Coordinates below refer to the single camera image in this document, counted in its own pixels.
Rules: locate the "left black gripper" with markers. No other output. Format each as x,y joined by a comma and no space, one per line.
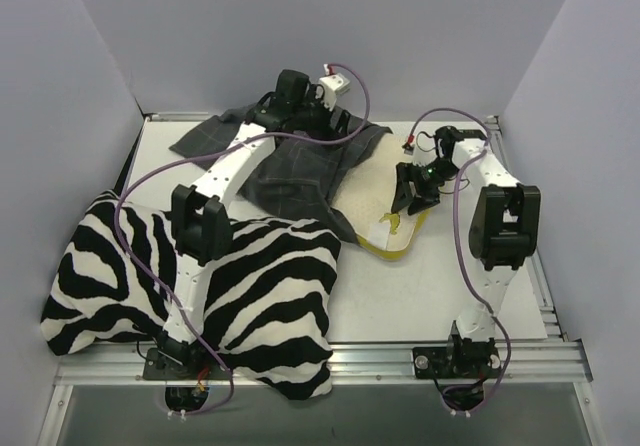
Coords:
326,117

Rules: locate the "aluminium rail frame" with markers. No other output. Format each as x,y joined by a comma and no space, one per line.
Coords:
266,302

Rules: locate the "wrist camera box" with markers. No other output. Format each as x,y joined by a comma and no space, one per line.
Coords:
420,156
334,86

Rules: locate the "white pillow with yellow edge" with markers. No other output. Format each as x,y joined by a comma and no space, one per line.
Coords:
365,196

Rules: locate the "dark grey checked pillowcase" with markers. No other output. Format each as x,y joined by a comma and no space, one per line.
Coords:
299,180

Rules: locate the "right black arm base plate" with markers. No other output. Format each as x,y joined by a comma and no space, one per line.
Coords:
473,362

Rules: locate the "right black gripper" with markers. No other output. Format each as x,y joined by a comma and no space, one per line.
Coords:
417,181

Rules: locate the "zebra striped cushion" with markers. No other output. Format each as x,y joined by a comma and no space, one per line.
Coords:
266,310

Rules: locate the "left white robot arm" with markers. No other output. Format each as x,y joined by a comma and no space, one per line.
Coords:
200,225

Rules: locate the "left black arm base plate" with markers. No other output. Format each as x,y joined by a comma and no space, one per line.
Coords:
159,367

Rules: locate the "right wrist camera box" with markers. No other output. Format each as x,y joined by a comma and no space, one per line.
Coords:
420,156

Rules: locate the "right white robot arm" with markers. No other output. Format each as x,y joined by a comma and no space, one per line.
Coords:
494,226

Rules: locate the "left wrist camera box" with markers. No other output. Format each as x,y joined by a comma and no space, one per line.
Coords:
334,86

